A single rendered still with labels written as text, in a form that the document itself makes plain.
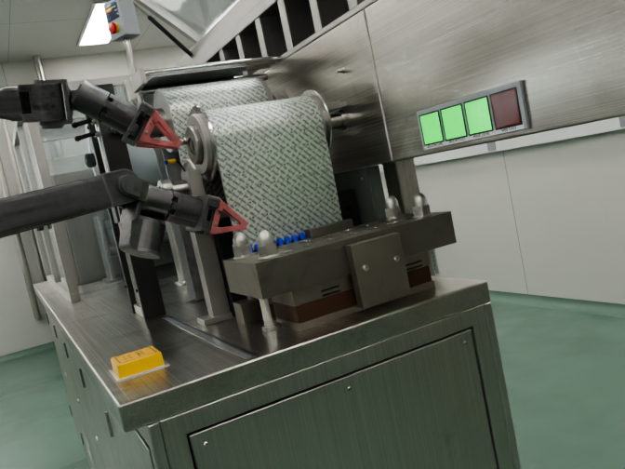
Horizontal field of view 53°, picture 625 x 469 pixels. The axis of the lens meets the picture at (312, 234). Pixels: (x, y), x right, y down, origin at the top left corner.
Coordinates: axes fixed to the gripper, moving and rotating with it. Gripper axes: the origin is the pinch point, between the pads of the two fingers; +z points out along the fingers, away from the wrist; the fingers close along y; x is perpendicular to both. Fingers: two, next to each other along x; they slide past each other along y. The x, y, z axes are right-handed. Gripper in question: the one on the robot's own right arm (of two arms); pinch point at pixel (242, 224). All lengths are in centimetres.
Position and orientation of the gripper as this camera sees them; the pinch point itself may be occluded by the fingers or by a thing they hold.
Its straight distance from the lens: 119.6
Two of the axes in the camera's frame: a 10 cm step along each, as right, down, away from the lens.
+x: 2.0, -9.7, 1.0
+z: 8.7, 2.3, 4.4
